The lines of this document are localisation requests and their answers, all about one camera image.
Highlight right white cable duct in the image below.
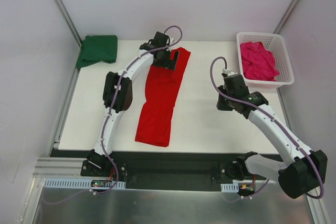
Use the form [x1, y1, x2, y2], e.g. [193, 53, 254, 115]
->
[220, 183, 239, 193]

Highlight white plastic basket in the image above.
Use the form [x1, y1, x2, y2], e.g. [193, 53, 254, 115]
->
[236, 31, 295, 89]

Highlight red t shirt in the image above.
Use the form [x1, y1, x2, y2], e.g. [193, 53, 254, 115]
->
[135, 47, 191, 147]

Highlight aluminium frame rail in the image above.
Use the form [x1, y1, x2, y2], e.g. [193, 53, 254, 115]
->
[33, 157, 85, 178]

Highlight white cable duct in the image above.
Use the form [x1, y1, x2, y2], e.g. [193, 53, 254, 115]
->
[220, 183, 239, 193]
[44, 178, 126, 190]

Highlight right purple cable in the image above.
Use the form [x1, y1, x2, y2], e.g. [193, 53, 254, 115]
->
[211, 56, 325, 204]

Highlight left white cable duct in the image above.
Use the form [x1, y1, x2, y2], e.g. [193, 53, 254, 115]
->
[44, 178, 126, 190]

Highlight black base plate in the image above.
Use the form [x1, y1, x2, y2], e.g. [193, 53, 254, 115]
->
[49, 149, 284, 190]

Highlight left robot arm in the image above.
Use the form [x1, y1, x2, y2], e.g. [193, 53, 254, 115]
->
[82, 31, 179, 176]

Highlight pink t shirt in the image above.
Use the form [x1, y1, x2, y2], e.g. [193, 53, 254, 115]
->
[240, 41, 280, 81]

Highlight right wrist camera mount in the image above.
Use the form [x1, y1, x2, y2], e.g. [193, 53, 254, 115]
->
[222, 68, 238, 77]

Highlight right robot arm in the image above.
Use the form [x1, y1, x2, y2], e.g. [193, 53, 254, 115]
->
[216, 70, 328, 199]

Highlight folded green t shirt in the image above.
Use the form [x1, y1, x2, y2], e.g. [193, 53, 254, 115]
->
[76, 35, 118, 69]

